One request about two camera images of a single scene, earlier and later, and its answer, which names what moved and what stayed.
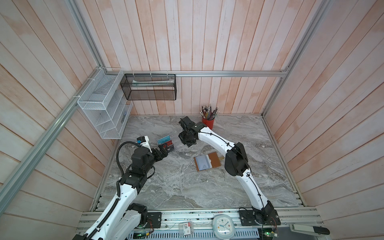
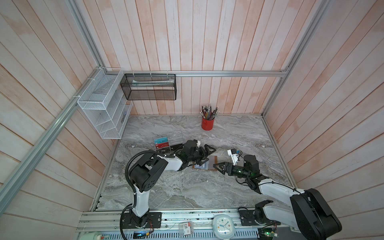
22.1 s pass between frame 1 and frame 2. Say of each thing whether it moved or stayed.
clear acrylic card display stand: moved
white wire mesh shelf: stayed
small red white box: stayed
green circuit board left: stayed
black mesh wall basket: stayed
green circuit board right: stayed
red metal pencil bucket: stayed
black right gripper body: moved
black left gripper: moved
